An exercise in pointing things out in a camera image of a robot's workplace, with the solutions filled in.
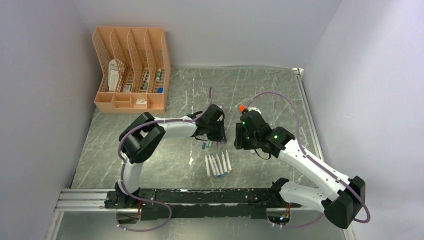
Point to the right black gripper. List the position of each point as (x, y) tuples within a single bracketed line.
[(240, 142)]

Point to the white pen green cap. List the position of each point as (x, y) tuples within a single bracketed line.
[(216, 167)]

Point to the black base frame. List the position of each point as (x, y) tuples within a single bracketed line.
[(161, 203)]

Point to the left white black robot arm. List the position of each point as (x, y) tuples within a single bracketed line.
[(139, 141)]

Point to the orange plastic file organizer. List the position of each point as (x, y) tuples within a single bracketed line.
[(144, 68)]

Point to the white pen orange cap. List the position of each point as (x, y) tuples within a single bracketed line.
[(230, 170)]

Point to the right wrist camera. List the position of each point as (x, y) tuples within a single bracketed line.
[(252, 119)]

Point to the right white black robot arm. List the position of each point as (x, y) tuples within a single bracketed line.
[(339, 197)]

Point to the white paper packet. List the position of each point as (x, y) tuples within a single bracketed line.
[(113, 75)]

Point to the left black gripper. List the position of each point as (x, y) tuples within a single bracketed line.
[(221, 136)]

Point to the aluminium rail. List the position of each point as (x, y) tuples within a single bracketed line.
[(82, 200)]

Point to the white pen blue cap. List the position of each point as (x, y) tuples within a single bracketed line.
[(224, 162)]

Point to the white pen grey cap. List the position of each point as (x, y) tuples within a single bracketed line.
[(212, 166)]

